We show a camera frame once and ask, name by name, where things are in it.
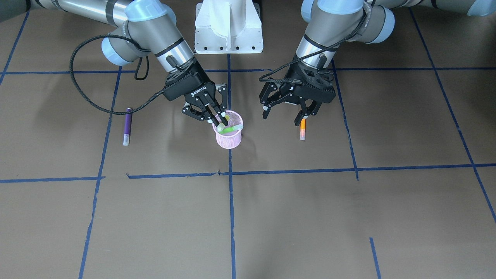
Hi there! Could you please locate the purple marker pen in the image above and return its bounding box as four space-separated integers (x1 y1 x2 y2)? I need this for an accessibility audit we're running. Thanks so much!
122 108 133 146

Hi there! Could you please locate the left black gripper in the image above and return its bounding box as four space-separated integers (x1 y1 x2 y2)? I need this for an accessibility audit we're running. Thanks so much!
259 62 336 126

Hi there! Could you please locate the pink mesh pen holder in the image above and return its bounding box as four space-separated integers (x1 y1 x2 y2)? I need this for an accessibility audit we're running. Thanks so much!
212 110 243 149

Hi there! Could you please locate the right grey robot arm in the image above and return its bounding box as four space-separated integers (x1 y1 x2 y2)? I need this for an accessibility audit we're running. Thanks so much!
1 0 228 129

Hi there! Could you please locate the yellow marker pen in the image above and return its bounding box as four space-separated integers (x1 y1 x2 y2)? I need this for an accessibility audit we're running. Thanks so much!
216 112 230 133

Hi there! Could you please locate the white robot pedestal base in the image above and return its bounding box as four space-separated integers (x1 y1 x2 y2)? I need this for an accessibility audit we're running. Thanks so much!
194 0 264 54

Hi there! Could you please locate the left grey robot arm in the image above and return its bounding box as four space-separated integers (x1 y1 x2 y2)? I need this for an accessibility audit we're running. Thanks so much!
259 0 495 126

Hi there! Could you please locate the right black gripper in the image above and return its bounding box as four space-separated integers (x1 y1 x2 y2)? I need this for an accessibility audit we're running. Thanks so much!
163 58 228 127

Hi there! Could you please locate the green marker pen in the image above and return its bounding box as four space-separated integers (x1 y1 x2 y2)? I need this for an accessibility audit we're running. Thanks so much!
218 124 243 134

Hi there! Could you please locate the orange marker pen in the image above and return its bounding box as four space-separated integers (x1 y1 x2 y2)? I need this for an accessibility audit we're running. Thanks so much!
300 119 306 141

